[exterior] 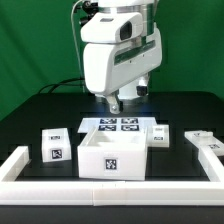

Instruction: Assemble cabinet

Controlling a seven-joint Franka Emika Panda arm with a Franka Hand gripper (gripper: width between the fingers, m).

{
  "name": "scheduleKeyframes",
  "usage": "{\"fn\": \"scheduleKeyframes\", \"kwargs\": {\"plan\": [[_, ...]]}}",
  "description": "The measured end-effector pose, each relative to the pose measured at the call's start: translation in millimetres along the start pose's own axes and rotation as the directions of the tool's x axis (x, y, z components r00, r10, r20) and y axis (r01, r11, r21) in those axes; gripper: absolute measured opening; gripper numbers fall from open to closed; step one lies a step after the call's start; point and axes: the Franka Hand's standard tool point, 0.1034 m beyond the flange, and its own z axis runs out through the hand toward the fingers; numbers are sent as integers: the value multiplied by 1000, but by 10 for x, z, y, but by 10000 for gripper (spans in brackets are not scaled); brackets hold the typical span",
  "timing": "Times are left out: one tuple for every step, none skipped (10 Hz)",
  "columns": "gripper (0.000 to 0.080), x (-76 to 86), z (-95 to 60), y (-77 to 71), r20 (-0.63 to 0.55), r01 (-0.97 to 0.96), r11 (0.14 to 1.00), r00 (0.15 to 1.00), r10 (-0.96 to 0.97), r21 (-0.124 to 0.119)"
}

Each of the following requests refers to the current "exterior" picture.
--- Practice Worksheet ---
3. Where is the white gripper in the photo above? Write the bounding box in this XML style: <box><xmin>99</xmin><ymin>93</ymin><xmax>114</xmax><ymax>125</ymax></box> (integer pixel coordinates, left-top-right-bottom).
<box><xmin>83</xmin><ymin>28</ymin><xmax>162</xmax><ymax>114</ymax></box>

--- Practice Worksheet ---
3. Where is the white cabinet body box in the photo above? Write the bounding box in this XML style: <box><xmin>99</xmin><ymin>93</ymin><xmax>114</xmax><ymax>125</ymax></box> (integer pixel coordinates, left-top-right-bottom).
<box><xmin>77</xmin><ymin>128</ymin><xmax>147</xmax><ymax>181</ymax></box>

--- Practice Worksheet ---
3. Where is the white cabinet door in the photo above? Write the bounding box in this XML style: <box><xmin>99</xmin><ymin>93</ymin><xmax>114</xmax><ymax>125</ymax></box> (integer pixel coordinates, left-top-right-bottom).
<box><xmin>147</xmin><ymin>125</ymin><xmax>170</xmax><ymax>148</ymax></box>
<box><xmin>184</xmin><ymin>130</ymin><xmax>224</xmax><ymax>156</ymax></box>

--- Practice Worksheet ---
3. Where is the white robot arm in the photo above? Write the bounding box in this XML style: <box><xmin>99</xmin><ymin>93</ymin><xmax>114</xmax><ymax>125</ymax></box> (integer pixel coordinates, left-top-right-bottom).
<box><xmin>81</xmin><ymin>0</ymin><xmax>162</xmax><ymax>114</ymax></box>

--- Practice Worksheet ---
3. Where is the white cabinet top block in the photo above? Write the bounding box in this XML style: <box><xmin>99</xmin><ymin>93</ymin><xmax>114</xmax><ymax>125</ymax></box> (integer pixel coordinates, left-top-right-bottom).
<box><xmin>41</xmin><ymin>128</ymin><xmax>71</xmax><ymax>163</ymax></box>

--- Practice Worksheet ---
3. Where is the grey thin cable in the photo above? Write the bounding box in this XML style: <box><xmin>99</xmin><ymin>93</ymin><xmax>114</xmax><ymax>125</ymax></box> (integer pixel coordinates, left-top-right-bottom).
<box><xmin>70</xmin><ymin>0</ymin><xmax>86</xmax><ymax>94</ymax></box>

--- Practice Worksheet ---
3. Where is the white marker base plate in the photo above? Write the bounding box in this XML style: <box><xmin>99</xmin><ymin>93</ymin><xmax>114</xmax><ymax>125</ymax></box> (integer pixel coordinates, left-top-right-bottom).
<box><xmin>78</xmin><ymin>117</ymin><xmax>156</xmax><ymax>133</ymax></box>

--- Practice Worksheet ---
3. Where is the black cable bundle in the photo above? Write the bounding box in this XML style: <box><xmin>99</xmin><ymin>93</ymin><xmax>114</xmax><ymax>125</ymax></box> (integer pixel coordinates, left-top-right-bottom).
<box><xmin>38</xmin><ymin>77</ymin><xmax>86</xmax><ymax>95</ymax></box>

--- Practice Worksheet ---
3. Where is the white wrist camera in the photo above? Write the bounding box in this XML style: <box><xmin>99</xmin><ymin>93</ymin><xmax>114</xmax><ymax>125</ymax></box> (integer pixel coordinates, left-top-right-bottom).
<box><xmin>81</xmin><ymin>12</ymin><xmax>143</xmax><ymax>44</ymax></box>

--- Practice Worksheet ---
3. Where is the white U-shaped boundary frame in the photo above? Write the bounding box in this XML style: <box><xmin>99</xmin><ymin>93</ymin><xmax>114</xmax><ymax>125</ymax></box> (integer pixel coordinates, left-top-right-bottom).
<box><xmin>0</xmin><ymin>146</ymin><xmax>224</xmax><ymax>206</ymax></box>

